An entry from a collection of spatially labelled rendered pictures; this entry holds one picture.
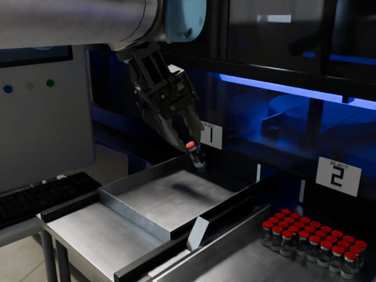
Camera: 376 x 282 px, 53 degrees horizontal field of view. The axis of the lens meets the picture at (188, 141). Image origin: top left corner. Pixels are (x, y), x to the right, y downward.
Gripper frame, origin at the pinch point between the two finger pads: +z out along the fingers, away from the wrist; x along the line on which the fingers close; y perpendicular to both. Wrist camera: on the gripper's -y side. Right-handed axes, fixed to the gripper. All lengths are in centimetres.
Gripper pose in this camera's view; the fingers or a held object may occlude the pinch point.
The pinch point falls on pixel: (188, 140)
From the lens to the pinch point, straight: 67.4
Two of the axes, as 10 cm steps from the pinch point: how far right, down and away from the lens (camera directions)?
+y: 3.6, 3.1, -8.8
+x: 8.3, -5.4, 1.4
